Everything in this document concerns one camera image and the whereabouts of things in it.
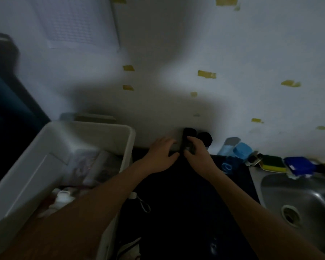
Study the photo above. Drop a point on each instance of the metal faucet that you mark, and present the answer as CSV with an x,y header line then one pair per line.
x,y
318,166

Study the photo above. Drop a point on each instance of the person's left hand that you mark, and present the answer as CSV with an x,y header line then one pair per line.
x,y
159,158

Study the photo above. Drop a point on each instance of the blue plastic bottle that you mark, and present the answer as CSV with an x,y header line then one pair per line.
x,y
239,152

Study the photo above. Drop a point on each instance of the person's right hand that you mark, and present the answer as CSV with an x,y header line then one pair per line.
x,y
201,158

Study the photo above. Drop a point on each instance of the clipped paper sheet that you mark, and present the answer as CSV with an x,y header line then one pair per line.
x,y
75,24

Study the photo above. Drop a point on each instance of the person's right forearm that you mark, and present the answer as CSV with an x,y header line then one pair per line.
x,y
265,216

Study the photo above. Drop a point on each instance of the cream umbrella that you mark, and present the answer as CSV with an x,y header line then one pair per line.
x,y
130,249

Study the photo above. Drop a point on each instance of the cream plush covered bottle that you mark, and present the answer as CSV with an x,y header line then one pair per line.
x,y
61,200

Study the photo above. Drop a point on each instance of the yellow green sponge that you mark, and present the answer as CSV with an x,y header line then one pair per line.
x,y
273,162

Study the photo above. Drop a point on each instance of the steel sink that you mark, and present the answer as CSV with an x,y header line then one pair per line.
x,y
300,192

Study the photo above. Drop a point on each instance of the person's left forearm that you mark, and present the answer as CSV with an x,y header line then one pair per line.
x,y
65,219

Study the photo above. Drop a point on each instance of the white rag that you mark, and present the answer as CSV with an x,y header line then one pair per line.
x,y
295,176

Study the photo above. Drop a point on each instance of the blue scouring pad pack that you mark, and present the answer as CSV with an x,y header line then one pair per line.
x,y
299,165

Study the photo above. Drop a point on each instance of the white plastic storage bin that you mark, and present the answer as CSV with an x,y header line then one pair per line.
x,y
57,140

